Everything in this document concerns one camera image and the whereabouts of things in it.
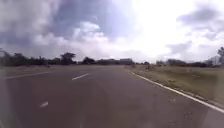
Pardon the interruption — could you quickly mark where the white dashed centre line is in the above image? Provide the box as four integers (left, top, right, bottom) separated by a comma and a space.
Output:
39, 72, 90, 108

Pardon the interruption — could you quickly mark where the grey asphalt road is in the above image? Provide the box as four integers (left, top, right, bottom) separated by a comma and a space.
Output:
0, 65, 224, 128

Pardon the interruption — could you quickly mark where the row of trees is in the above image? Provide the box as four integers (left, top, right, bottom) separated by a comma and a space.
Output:
155, 46, 224, 69
0, 51, 150, 67

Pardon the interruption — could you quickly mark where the white road edge line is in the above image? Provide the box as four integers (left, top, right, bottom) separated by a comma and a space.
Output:
130, 70, 224, 114

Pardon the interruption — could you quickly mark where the dry grass verge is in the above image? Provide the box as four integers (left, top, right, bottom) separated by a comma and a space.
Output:
125, 64, 224, 108

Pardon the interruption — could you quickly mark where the white painted side line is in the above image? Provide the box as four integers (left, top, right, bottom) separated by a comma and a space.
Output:
4, 71, 52, 80

